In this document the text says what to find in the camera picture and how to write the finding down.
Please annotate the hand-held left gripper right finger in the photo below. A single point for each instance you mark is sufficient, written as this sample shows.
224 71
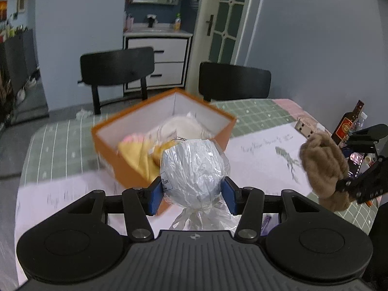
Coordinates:
231 195

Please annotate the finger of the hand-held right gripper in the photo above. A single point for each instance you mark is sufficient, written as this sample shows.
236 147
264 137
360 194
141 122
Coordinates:
351 185
366 136

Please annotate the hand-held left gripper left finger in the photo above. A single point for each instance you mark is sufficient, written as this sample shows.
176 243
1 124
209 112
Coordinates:
155 195

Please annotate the brown plush toy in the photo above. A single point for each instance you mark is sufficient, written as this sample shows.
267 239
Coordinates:
324 160

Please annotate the yellow cleaning cloth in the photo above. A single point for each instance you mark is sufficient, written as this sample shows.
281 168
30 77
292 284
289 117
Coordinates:
138 157

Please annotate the white plastic bag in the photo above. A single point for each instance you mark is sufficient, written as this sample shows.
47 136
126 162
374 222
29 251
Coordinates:
194 169

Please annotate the pink knit pouch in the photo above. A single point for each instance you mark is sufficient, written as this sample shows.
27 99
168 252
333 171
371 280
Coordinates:
133 139

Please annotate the orange cardboard box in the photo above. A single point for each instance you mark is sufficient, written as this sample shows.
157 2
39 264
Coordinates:
104 148

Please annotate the white tissue paper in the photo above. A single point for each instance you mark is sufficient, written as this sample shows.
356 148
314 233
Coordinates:
185 125

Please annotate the clear plastic bottle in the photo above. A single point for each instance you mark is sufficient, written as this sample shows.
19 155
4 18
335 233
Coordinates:
360 122

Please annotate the brown glass bottle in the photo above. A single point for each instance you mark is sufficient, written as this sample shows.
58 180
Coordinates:
345 127

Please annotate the small white cup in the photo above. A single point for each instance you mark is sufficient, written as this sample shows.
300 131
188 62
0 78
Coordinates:
368 160

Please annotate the wooden dice block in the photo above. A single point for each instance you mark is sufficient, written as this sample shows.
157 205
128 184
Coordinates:
306 127

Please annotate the black chair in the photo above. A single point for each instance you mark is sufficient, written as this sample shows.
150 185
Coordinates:
118 66
233 80

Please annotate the white vanity cabinet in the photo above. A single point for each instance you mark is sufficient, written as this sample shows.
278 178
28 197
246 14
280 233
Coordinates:
157 54

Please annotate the orange bottle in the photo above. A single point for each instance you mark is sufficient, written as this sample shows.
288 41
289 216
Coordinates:
177 23

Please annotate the white glass panel door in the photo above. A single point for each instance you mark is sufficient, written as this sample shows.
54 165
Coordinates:
230 21

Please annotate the black faucet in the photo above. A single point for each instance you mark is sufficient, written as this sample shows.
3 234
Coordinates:
151 21

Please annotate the pink bottle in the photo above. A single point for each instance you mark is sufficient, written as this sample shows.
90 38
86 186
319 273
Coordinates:
129 22

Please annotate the black cabinet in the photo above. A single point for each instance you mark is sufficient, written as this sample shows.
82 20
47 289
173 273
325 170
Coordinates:
18 60

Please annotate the white framed picture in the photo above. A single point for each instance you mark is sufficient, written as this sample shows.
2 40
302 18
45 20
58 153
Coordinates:
21 0

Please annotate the orange wall picture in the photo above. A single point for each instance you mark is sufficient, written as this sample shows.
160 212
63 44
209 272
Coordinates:
3 9

